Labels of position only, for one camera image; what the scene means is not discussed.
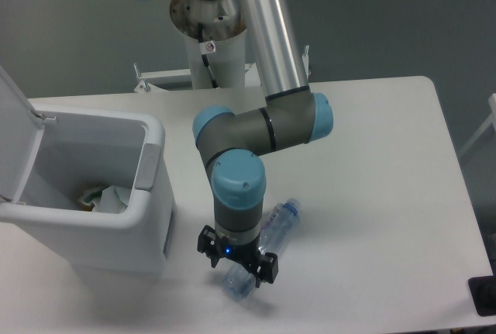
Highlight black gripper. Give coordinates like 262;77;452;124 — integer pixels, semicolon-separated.
197;225;278;288

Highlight clear plastic water bottle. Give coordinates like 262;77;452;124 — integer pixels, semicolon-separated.
222;198;301;301

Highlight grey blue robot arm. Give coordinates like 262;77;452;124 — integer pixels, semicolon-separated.
170;0;333;284

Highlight crumpled trash in can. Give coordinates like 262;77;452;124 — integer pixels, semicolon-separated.
77;185;131;214

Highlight white trash can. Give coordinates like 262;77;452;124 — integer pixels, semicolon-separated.
1;104;174;274

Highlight white trash can lid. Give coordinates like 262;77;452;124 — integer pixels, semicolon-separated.
1;70;56;203

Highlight black device at table edge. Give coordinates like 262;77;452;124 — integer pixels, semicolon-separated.
468;275;495;317

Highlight white base frame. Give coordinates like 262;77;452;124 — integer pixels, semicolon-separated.
132;44;311;93

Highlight black cable on pedestal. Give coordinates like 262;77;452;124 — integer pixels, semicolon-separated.
197;22;219;89

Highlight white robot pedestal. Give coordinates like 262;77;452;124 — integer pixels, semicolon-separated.
170;0;260;89

